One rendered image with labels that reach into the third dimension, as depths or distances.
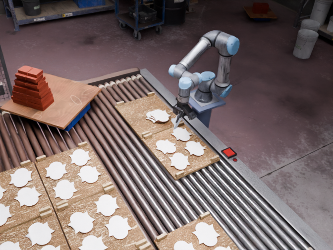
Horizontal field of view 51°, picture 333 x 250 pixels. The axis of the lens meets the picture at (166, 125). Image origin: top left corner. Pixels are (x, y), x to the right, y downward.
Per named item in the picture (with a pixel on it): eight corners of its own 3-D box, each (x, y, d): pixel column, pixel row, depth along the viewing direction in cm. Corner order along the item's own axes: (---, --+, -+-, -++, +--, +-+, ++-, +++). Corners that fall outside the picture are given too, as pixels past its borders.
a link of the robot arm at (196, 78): (190, 67, 225) (180, 74, 218) (204, 74, 220) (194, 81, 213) (188, 77, 230) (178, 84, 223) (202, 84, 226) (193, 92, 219)
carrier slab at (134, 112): (154, 95, 276) (154, 93, 275) (183, 124, 250) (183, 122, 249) (114, 107, 261) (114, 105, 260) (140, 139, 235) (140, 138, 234)
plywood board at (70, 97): (45, 75, 272) (44, 73, 271) (101, 90, 260) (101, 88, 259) (0, 109, 235) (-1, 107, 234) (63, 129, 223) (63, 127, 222)
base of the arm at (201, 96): (206, 90, 292) (208, 80, 285) (215, 101, 282) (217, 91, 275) (191, 93, 287) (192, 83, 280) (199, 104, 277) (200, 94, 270)
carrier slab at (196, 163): (184, 124, 250) (184, 123, 249) (219, 160, 224) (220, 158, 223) (141, 140, 234) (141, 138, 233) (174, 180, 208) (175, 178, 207)
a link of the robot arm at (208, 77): (202, 81, 284) (205, 67, 275) (216, 88, 278) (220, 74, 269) (194, 87, 277) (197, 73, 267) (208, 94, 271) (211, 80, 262)
